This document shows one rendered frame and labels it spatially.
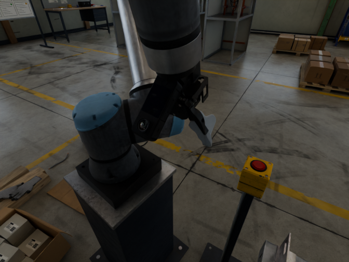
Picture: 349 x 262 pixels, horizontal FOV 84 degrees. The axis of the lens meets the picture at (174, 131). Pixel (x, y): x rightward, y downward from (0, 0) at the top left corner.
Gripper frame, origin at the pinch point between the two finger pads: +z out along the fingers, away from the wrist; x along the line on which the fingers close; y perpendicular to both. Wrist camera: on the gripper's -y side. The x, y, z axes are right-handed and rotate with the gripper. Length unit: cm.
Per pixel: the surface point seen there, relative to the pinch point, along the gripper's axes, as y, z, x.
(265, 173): 10.7, 19.4, -20.8
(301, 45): 501, 267, 13
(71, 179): -24, 27, 39
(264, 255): -10.1, 16.9, -27.3
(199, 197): 18, 120, 11
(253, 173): 8.9, 19.2, -17.6
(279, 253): -7.9, 16.8, -30.1
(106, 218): -26.3, 24.6, 15.6
